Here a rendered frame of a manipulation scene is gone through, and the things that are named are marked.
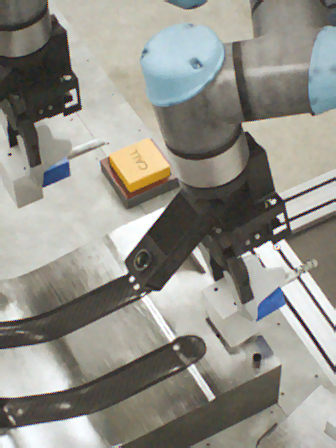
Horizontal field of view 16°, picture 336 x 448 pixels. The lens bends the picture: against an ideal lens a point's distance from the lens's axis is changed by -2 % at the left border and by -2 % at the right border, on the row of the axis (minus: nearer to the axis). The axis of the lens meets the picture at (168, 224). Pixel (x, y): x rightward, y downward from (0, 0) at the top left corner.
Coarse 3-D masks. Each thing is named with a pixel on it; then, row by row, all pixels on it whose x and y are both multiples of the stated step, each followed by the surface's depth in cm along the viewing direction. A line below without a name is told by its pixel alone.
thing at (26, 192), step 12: (84, 144) 145; (96, 144) 145; (0, 156) 141; (12, 156) 141; (72, 156) 144; (0, 168) 143; (12, 168) 140; (24, 168) 140; (48, 168) 142; (60, 168) 142; (12, 180) 139; (24, 180) 140; (48, 180) 143; (60, 180) 144; (12, 192) 142; (24, 192) 141; (36, 192) 143; (24, 204) 143
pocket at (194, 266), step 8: (192, 256) 142; (200, 256) 141; (184, 264) 142; (192, 264) 142; (200, 264) 141; (176, 272) 142; (184, 272) 142; (192, 272) 141; (200, 272) 141; (184, 280) 141
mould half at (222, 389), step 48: (96, 240) 142; (0, 288) 137; (48, 288) 138; (192, 288) 137; (96, 336) 134; (144, 336) 133; (0, 384) 126; (48, 384) 129; (192, 384) 129; (240, 384) 129; (0, 432) 121; (48, 432) 123; (96, 432) 126; (144, 432) 126; (192, 432) 131
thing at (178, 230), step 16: (176, 208) 118; (192, 208) 117; (208, 208) 115; (224, 208) 117; (160, 224) 119; (176, 224) 117; (192, 224) 116; (208, 224) 117; (144, 240) 119; (160, 240) 118; (176, 240) 117; (192, 240) 117; (128, 256) 120; (144, 256) 118; (160, 256) 117; (176, 256) 117; (144, 272) 118; (160, 272) 117; (160, 288) 119
